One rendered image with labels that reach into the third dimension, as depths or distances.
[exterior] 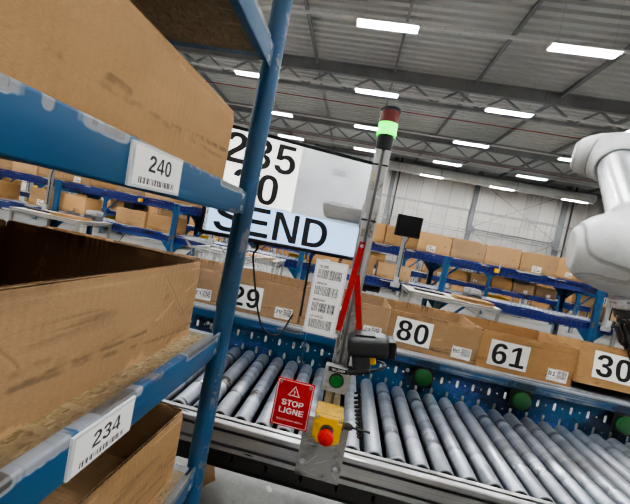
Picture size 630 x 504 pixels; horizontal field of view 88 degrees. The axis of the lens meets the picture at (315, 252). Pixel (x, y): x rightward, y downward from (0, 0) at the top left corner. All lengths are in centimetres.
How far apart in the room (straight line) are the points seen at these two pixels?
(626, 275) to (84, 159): 80
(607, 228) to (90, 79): 80
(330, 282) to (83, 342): 64
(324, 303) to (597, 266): 57
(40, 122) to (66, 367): 18
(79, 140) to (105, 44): 9
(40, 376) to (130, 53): 24
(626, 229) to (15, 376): 85
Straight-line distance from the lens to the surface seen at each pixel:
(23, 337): 28
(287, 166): 95
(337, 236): 96
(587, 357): 180
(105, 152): 24
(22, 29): 25
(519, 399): 165
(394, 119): 91
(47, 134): 21
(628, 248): 80
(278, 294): 151
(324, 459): 103
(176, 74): 36
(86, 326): 32
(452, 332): 156
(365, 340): 83
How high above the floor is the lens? 130
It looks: 3 degrees down
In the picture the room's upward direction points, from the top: 11 degrees clockwise
